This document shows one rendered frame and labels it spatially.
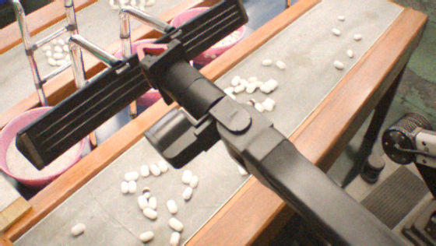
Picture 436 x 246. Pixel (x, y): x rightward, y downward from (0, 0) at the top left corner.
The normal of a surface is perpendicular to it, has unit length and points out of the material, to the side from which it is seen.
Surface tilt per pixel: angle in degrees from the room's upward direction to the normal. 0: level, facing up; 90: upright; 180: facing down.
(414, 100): 0
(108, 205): 0
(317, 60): 0
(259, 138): 17
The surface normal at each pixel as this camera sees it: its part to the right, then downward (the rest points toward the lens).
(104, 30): 0.06, -0.69
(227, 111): -0.21, -0.51
